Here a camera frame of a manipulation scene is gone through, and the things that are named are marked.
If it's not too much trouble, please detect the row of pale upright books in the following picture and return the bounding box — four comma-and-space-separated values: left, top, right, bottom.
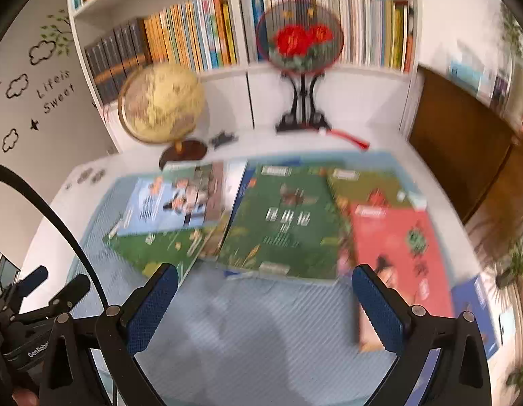
240, 0, 416, 72

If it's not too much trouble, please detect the light blue card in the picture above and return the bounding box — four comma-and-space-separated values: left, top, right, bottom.
448, 48, 486, 90

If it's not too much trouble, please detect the potted green plant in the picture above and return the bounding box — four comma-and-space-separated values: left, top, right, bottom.
500, 6, 523, 58

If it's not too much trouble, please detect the purple box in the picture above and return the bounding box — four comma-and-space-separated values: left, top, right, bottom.
490, 70, 512, 113

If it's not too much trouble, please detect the row of black books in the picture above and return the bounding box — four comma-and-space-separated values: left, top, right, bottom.
84, 19, 153, 106

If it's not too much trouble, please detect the green floor plant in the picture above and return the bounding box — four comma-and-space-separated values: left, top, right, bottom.
496, 237, 523, 301

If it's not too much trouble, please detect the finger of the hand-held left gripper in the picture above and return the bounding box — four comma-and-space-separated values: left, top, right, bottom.
14, 266, 48, 301
48, 275, 91, 318

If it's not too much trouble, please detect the pale blue illustrated book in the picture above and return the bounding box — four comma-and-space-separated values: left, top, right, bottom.
116, 176, 229, 238

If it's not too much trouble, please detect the person's left hand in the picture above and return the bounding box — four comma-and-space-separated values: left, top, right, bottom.
12, 389, 40, 406

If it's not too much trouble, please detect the blue textured mat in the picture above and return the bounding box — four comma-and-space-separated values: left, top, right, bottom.
67, 151, 499, 406

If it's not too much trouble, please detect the green book with brown insect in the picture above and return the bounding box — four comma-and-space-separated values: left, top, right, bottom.
221, 165, 351, 285

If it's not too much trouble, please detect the red tassel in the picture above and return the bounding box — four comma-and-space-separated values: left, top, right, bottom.
318, 127, 371, 152

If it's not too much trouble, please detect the brown wooden cabinet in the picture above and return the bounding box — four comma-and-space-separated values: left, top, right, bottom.
408, 65, 523, 258

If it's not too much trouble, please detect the thick black cable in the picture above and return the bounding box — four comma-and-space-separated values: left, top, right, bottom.
0, 161, 112, 311

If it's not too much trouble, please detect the white rabbit illustrated book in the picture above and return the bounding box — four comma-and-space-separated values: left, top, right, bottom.
162, 161, 248, 223

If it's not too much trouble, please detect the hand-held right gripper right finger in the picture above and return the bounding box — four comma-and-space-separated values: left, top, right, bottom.
351, 263, 493, 406

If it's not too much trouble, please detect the green book with red insect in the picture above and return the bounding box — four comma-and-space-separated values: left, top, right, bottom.
327, 167, 428, 223

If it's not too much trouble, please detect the white bookshelf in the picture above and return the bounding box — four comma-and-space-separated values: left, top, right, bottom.
66, 0, 422, 153

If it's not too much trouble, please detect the round embroidered fan on stand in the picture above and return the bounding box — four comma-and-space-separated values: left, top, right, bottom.
256, 0, 345, 134

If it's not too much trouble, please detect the small black figurine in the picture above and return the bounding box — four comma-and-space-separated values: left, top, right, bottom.
208, 131, 239, 150

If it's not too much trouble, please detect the green book with yellow insect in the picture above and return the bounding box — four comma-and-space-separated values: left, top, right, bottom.
107, 220, 230, 285

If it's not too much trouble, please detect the yellow globe on wooden stand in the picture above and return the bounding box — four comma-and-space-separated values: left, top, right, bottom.
118, 63, 208, 171

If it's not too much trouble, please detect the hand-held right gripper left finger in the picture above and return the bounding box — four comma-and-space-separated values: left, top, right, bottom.
38, 262, 180, 406

